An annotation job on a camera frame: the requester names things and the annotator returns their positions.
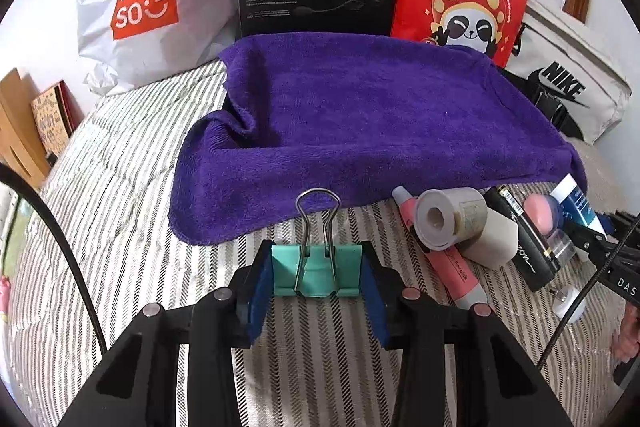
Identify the pink pen-shaped tester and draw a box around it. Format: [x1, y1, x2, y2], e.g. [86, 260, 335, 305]
[392, 186, 488, 310]

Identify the clear small jar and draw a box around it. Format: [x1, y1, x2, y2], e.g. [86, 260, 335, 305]
[547, 229, 576, 267]

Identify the white charger plug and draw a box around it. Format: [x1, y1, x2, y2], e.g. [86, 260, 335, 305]
[457, 208, 518, 270]

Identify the teal binder clip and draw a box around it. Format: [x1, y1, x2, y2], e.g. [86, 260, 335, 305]
[271, 187, 362, 298]

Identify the pink blue sponge puff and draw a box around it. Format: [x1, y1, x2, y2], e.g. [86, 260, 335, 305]
[523, 194, 564, 236]

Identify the purple towel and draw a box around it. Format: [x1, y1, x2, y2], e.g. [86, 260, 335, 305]
[168, 32, 587, 245]

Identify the white tape roll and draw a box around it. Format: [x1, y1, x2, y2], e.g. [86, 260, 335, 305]
[414, 187, 488, 251]

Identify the wooden stand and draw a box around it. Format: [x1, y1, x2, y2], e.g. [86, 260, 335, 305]
[0, 68, 51, 190]

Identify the black cable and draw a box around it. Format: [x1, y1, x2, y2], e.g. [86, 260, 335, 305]
[0, 161, 110, 358]

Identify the white Nike bag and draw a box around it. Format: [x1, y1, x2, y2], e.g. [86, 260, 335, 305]
[506, 0, 632, 145]

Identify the black cosmetic tube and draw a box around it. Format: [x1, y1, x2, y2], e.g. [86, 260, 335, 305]
[484, 185, 560, 293]

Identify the white blue bottle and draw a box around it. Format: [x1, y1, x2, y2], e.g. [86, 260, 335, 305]
[551, 173, 605, 234]

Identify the small white cap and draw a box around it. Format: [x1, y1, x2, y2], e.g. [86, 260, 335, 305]
[550, 285, 586, 324]

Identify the striped bed cover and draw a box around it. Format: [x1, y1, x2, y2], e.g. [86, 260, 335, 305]
[3, 61, 624, 426]

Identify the person's right hand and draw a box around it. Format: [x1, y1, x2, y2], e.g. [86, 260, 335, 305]
[612, 303, 640, 362]

